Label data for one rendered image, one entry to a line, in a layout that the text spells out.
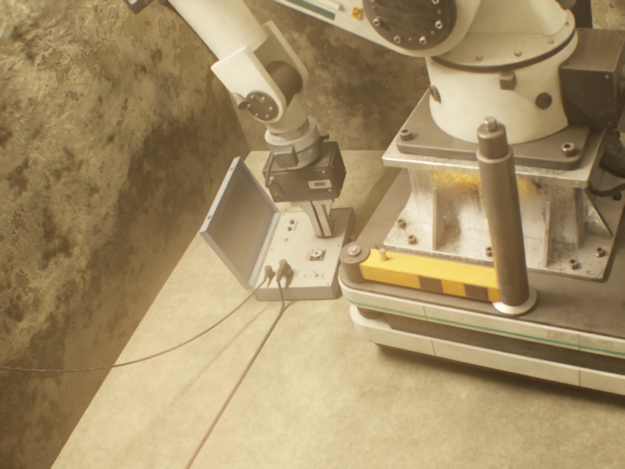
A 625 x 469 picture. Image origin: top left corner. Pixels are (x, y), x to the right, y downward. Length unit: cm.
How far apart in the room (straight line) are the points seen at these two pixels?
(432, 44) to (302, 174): 81
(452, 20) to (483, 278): 61
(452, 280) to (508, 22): 62
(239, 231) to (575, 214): 117
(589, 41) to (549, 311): 64
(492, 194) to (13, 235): 132
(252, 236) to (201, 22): 81
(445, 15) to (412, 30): 9
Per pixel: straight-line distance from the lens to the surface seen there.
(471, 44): 177
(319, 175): 233
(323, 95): 294
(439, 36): 166
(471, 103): 179
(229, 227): 251
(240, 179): 264
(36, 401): 235
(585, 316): 181
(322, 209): 248
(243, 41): 216
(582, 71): 176
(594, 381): 193
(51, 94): 233
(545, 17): 178
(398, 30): 169
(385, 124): 292
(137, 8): 217
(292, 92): 222
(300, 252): 255
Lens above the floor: 168
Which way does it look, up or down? 39 degrees down
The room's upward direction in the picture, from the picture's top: 20 degrees counter-clockwise
